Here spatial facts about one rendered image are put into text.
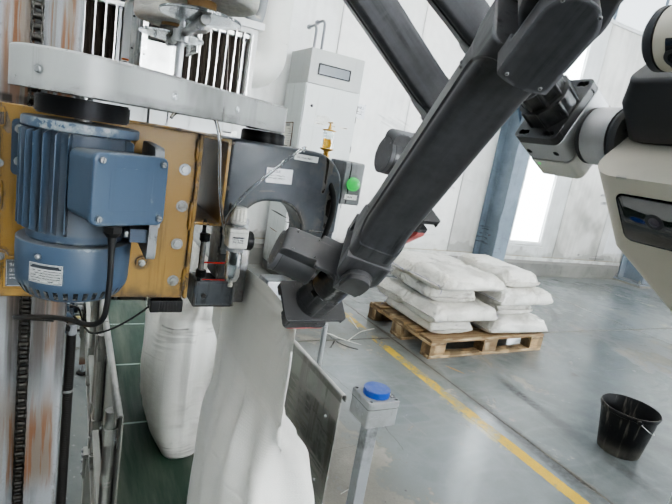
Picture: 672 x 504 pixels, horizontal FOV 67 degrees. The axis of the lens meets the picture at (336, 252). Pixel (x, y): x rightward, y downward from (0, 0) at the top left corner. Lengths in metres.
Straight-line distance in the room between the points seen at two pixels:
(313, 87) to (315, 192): 3.76
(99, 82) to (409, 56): 0.41
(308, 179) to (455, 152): 0.59
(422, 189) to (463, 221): 6.23
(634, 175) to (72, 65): 0.74
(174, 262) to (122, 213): 0.32
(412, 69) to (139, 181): 0.40
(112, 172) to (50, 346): 0.50
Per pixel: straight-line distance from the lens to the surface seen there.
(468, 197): 6.71
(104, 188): 0.68
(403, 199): 0.52
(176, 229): 0.98
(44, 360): 1.11
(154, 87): 0.77
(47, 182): 0.77
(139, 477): 1.62
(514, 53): 0.38
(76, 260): 0.77
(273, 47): 4.23
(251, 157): 0.99
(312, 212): 1.05
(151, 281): 1.00
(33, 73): 0.75
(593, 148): 0.89
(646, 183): 0.78
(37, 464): 1.22
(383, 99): 5.82
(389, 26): 0.74
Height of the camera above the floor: 1.36
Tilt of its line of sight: 12 degrees down
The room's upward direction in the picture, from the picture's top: 10 degrees clockwise
